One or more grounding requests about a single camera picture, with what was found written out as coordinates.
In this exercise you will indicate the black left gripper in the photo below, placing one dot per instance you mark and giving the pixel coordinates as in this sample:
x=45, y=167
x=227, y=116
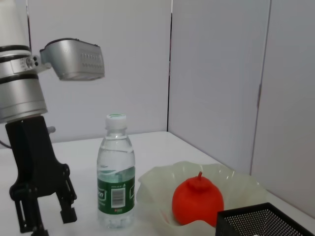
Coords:
x=32, y=159

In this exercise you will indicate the clear bottle with green label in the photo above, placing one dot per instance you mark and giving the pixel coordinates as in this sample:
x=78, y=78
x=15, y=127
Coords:
x=115, y=172

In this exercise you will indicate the orange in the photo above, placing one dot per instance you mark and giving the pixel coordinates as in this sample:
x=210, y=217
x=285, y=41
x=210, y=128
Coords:
x=197, y=199

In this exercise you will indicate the black mesh pen holder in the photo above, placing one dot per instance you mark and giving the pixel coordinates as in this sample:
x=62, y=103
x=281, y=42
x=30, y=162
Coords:
x=265, y=221

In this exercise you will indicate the pale green glass fruit plate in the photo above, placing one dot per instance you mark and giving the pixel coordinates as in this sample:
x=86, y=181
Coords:
x=241, y=186

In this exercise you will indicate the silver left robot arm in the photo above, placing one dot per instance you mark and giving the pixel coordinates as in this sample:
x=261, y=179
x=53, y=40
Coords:
x=17, y=93

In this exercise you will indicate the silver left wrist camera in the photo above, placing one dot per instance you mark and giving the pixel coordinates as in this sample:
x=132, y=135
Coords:
x=73, y=61

